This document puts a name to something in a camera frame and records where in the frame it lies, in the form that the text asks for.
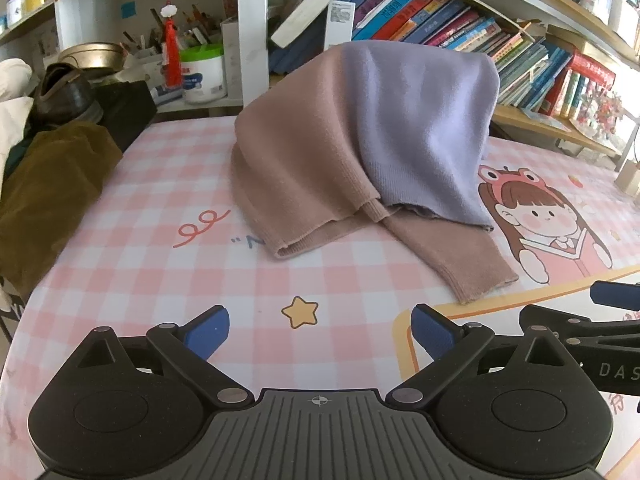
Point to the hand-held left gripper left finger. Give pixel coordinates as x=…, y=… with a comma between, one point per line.
x=211, y=334

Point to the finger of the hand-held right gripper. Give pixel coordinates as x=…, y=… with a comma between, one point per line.
x=565, y=316
x=612, y=294

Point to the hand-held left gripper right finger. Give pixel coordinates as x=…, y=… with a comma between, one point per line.
x=430, y=332

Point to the pink and lavender knit sweater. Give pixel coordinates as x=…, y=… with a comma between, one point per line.
x=310, y=160

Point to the pink checked cartoon desk mat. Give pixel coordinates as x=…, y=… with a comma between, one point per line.
x=150, y=270

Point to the beige pen holder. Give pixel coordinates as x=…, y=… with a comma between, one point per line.
x=629, y=177

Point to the light blue booklet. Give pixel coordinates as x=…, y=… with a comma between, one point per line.
x=545, y=121

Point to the black case with white letters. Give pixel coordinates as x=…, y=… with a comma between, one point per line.
x=9, y=310

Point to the black box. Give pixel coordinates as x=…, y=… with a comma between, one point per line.
x=125, y=110

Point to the blue and white packet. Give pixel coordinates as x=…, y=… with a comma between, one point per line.
x=167, y=95

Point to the white tub with green lid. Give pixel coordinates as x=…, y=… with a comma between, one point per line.
x=202, y=80

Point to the dark green cloth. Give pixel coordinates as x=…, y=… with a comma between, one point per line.
x=17, y=155

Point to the white carton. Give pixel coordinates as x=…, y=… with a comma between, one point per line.
x=229, y=60

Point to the red tassel ornament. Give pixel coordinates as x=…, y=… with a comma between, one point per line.
x=172, y=60

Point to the brown leather shoe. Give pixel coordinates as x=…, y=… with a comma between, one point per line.
x=65, y=95

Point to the brass bowl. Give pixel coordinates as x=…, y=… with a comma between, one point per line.
x=90, y=55

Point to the bundle of pens and pencils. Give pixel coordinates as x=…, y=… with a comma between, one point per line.
x=192, y=25

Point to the row of colourful books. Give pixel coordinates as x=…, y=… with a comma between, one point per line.
x=450, y=20

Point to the white and orange box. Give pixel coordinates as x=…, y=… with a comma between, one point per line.
x=340, y=25

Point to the white cloth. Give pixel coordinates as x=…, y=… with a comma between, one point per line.
x=12, y=80

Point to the blue sticky note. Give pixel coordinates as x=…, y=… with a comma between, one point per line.
x=129, y=10

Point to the thick white-paged book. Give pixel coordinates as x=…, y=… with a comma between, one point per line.
x=310, y=10

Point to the white shelf frame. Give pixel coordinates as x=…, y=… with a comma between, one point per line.
x=255, y=35

